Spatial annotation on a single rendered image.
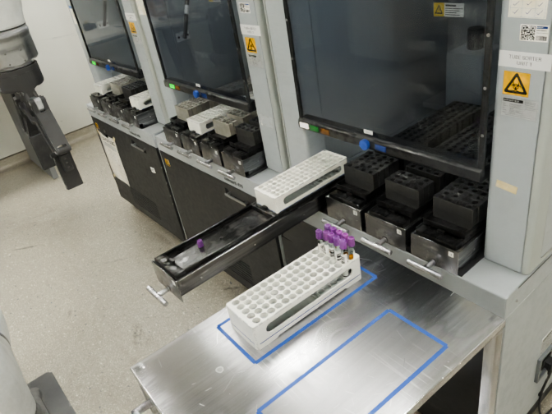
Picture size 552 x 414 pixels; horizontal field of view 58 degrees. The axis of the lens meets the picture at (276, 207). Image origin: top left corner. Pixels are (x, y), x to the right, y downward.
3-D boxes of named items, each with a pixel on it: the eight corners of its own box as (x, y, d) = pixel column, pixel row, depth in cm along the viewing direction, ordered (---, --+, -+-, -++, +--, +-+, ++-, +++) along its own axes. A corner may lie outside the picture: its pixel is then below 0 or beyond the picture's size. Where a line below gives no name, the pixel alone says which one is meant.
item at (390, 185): (425, 207, 132) (424, 188, 129) (420, 211, 131) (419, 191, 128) (389, 194, 141) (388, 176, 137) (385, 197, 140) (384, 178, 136)
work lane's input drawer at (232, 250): (332, 178, 171) (329, 154, 166) (363, 190, 161) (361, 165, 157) (144, 289, 136) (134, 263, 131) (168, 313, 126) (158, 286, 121)
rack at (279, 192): (326, 166, 164) (324, 149, 161) (349, 174, 157) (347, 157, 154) (256, 206, 150) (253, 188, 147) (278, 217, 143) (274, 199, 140)
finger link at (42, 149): (29, 138, 95) (28, 137, 96) (43, 170, 99) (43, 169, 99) (44, 132, 97) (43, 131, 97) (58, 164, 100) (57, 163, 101)
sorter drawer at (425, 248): (541, 152, 163) (545, 126, 159) (586, 163, 154) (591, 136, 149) (399, 263, 128) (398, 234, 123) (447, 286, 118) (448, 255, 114)
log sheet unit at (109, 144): (114, 177, 316) (94, 125, 297) (133, 190, 296) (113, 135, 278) (110, 178, 315) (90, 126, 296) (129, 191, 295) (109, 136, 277)
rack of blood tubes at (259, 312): (332, 259, 120) (329, 238, 117) (362, 277, 113) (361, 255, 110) (230, 325, 107) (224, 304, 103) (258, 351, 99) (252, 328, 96)
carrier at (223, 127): (236, 136, 193) (232, 122, 190) (232, 139, 192) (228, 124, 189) (218, 131, 201) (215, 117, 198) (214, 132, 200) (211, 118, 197)
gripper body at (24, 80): (-17, 68, 85) (8, 119, 90) (-4, 75, 79) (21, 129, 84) (27, 55, 89) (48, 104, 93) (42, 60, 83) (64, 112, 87)
